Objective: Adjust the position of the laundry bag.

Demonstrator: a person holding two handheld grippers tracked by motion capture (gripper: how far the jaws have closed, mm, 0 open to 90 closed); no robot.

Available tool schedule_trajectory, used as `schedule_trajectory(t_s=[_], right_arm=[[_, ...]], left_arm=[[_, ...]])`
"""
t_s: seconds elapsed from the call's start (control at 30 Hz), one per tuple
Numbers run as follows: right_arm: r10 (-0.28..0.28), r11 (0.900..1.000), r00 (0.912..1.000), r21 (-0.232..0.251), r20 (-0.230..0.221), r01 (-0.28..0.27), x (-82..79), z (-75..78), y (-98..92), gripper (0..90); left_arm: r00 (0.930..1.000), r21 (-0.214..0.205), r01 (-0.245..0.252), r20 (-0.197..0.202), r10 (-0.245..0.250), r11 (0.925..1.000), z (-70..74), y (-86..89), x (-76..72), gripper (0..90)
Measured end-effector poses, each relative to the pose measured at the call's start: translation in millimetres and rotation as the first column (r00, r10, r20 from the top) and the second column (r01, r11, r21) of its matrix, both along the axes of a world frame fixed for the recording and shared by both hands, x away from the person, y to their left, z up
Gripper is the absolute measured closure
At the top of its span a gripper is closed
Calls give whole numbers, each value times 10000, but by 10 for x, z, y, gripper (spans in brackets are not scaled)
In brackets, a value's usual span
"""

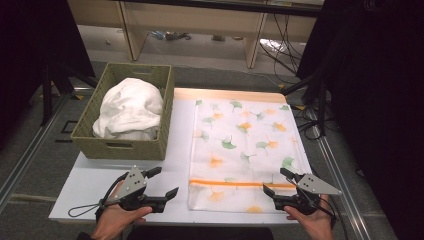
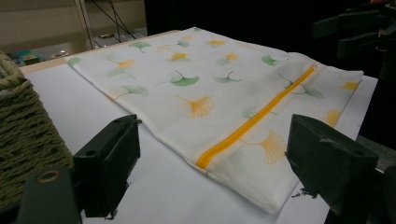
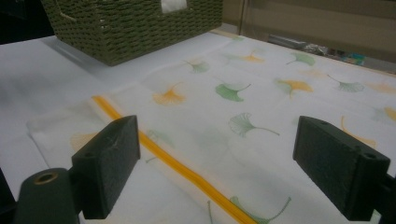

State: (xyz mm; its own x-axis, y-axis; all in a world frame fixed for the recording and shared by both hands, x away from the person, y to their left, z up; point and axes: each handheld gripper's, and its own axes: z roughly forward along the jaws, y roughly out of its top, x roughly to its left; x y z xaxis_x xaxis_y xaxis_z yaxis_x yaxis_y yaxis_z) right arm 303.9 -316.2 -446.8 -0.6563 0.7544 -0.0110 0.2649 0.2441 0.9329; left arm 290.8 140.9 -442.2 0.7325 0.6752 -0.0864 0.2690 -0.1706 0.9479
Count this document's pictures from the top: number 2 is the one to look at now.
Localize black hanging cables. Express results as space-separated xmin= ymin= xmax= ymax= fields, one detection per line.
xmin=90 ymin=0 xmax=138 ymax=41

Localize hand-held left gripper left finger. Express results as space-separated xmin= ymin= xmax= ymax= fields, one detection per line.
xmin=73 ymin=114 xmax=141 ymax=218

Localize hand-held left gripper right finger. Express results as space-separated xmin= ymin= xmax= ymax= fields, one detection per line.
xmin=285 ymin=113 xmax=379 ymax=216

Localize green woven basket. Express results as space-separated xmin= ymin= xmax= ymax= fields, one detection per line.
xmin=0 ymin=49 xmax=76 ymax=209

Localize white leaf-print laundry bag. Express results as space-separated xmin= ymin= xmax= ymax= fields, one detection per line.
xmin=66 ymin=26 xmax=364 ymax=216

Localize wooden shelf unit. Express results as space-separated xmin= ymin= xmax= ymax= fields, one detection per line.
xmin=0 ymin=0 xmax=148 ymax=55

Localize teal clutter on floor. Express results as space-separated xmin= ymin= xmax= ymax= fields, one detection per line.
xmin=17 ymin=49 xmax=43 ymax=65

